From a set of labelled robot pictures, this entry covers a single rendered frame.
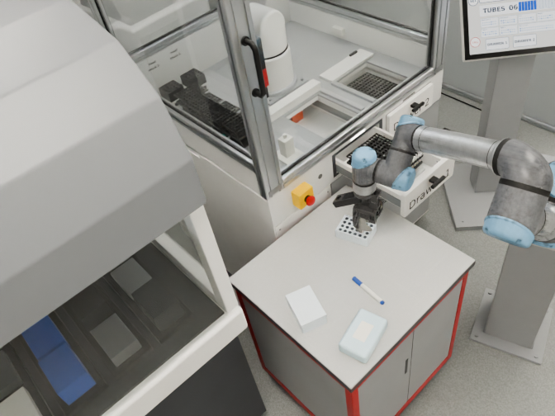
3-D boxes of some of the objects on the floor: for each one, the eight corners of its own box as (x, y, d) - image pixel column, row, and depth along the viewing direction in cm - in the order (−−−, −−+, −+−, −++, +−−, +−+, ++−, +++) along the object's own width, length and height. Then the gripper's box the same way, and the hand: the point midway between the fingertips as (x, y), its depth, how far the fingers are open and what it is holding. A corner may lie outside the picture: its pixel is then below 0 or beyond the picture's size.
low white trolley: (453, 366, 225) (476, 259, 171) (358, 474, 201) (351, 389, 147) (353, 292, 259) (346, 184, 205) (262, 376, 235) (226, 279, 181)
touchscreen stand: (543, 225, 271) (603, 50, 199) (455, 231, 277) (482, 63, 204) (516, 163, 306) (558, -6, 233) (438, 169, 311) (456, 7, 239)
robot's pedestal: (552, 310, 237) (604, 194, 183) (540, 365, 220) (592, 255, 166) (485, 289, 250) (514, 174, 196) (468, 339, 233) (495, 229, 179)
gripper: (373, 203, 161) (373, 246, 176) (385, 183, 167) (384, 226, 182) (348, 196, 165) (350, 238, 180) (360, 177, 170) (362, 219, 186)
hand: (359, 228), depth 181 cm, fingers closed, pressing on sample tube
